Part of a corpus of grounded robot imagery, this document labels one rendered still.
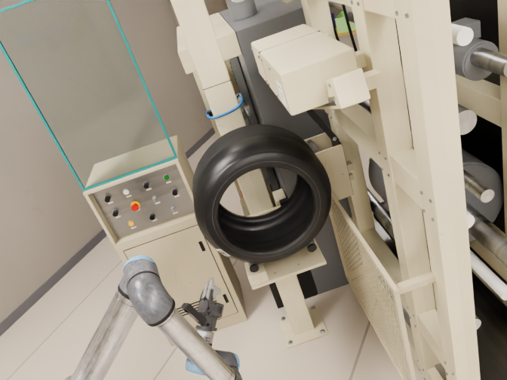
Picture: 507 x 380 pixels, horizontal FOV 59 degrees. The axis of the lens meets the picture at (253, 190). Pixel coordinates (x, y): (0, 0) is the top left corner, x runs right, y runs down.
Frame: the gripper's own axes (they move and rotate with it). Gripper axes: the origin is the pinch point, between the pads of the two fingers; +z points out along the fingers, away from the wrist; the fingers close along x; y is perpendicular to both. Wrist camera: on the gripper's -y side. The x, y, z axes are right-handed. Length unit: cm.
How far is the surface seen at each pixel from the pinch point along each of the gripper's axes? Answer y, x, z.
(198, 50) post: -34, 8, 92
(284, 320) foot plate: 98, -69, -7
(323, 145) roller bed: 48, 2, 82
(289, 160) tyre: 5, 35, 50
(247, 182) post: 17, -14, 53
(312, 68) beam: -19, 71, 65
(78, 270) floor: 12, -281, 5
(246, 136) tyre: -10, 22, 57
